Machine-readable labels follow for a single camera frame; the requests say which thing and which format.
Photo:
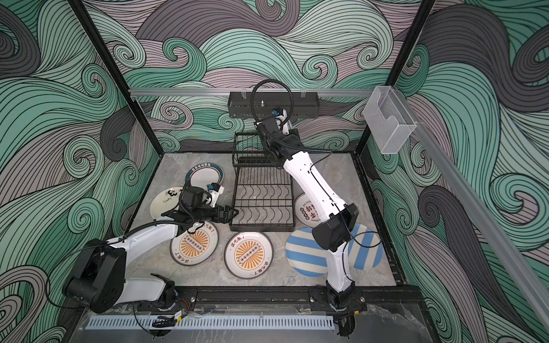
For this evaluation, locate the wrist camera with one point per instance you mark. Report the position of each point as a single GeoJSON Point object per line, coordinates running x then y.
{"type": "Point", "coordinates": [215, 190]}
{"type": "Point", "coordinates": [280, 115]}

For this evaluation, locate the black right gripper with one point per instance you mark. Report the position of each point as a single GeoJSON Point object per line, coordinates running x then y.
{"type": "Point", "coordinates": [295, 136]}

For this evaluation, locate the green-rimmed white plate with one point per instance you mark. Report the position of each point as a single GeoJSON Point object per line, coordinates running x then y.
{"type": "Point", "coordinates": [204, 174]}

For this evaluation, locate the white plate red characters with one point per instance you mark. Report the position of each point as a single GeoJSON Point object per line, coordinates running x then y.
{"type": "Point", "coordinates": [306, 212]}

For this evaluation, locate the aluminium rail back wall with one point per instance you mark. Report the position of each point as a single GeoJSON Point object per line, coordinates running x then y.
{"type": "Point", "coordinates": [225, 92]}

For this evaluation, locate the clear acrylic wall box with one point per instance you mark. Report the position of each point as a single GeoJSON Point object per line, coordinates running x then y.
{"type": "Point", "coordinates": [389, 117]}

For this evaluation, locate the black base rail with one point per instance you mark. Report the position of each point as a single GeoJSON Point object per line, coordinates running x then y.
{"type": "Point", "coordinates": [314, 298]}

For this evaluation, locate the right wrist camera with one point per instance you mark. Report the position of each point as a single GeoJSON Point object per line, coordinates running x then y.
{"type": "Point", "coordinates": [280, 115]}

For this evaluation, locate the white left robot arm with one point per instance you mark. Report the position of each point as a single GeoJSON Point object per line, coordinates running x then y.
{"type": "Point", "coordinates": [98, 278]}

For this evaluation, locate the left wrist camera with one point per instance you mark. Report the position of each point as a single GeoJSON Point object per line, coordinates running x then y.
{"type": "Point", "coordinates": [215, 190]}

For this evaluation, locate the orange sunburst plate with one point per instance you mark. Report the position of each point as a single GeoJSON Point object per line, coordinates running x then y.
{"type": "Point", "coordinates": [248, 255]}
{"type": "Point", "coordinates": [195, 246]}

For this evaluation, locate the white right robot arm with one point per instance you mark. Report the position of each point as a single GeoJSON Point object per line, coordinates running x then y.
{"type": "Point", "coordinates": [339, 218]}

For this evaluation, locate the white slotted cable duct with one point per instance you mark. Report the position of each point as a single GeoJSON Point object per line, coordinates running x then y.
{"type": "Point", "coordinates": [215, 322]}

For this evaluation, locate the black wire dish rack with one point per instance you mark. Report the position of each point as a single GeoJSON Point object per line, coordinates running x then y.
{"type": "Point", "coordinates": [263, 194]}

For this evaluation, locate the orange sunburst plate centre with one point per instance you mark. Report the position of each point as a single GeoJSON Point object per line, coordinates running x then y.
{"type": "Point", "coordinates": [248, 255]}

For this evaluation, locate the black wall-mounted tray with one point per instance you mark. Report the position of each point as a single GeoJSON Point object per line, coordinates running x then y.
{"type": "Point", "coordinates": [239, 106]}

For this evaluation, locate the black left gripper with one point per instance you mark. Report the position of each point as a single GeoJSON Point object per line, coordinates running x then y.
{"type": "Point", "coordinates": [226, 219]}

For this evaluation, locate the blue striped plate large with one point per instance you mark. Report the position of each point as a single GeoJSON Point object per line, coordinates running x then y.
{"type": "Point", "coordinates": [305, 255]}

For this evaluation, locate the blue striped plate right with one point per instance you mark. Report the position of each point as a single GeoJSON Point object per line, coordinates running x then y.
{"type": "Point", "coordinates": [365, 250]}

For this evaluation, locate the orange sunburst plate left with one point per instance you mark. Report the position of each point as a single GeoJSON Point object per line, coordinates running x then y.
{"type": "Point", "coordinates": [195, 246]}

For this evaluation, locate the cream plate black drawing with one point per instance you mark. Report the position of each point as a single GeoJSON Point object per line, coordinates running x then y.
{"type": "Point", "coordinates": [165, 201]}

